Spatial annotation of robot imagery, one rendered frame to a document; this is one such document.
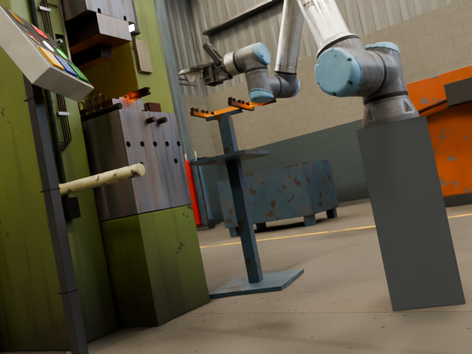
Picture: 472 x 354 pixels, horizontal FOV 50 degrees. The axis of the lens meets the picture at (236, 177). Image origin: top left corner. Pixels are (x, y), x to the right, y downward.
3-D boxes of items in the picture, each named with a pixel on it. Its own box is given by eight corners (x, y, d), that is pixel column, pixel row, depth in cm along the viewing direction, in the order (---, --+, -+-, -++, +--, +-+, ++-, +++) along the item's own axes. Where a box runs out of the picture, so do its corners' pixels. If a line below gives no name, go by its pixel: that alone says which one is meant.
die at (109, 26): (132, 41, 235) (128, 21, 235) (100, 33, 218) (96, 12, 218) (72, 67, 257) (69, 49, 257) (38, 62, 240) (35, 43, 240)
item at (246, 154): (272, 154, 273) (271, 150, 273) (245, 153, 236) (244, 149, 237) (223, 165, 285) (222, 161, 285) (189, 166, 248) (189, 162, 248)
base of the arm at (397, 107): (418, 121, 178) (413, 94, 178) (421, 116, 160) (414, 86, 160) (364, 133, 184) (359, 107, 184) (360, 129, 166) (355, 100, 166)
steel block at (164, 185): (192, 204, 241) (175, 113, 242) (138, 213, 208) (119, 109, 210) (109, 220, 270) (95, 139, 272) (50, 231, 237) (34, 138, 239)
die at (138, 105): (145, 114, 233) (142, 97, 234) (114, 113, 216) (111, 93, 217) (84, 135, 255) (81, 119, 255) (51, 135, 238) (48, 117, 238)
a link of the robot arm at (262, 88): (283, 97, 194) (277, 67, 194) (261, 98, 186) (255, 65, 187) (266, 104, 201) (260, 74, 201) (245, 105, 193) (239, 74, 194)
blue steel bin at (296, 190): (341, 216, 630) (329, 160, 633) (315, 225, 562) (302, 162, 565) (259, 228, 695) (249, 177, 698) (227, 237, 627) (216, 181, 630)
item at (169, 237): (210, 301, 238) (192, 204, 241) (158, 326, 206) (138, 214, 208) (125, 307, 268) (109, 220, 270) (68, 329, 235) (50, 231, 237)
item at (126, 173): (147, 175, 180) (145, 161, 180) (138, 176, 175) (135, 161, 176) (67, 196, 203) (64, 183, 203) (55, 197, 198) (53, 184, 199)
